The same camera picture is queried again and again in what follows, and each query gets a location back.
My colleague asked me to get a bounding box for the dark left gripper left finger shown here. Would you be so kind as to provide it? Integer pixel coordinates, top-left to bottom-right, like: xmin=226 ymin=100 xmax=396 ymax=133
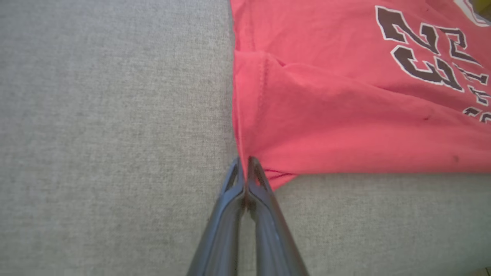
xmin=187 ymin=156 xmax=246 ymax=276

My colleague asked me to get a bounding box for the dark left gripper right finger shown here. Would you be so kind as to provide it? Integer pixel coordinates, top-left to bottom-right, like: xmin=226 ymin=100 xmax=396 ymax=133
xmin=247 ymin=156 xmax=309 ymax=276

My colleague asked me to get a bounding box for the red shirt with white trim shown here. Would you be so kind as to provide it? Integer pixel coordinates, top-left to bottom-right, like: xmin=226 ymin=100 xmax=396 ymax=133
xmin=229 ymin=0 xmax=491 ymax=190

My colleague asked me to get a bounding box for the large grey sofa seat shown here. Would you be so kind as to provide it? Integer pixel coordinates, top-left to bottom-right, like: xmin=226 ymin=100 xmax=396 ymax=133
xmin=0 ymin=0 xmax=491 ymax=276

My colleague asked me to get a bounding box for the yellow sofa back cushion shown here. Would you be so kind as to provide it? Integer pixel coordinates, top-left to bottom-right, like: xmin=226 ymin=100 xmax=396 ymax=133
xmin=471 ymin=0 xmax=491 ymax=20

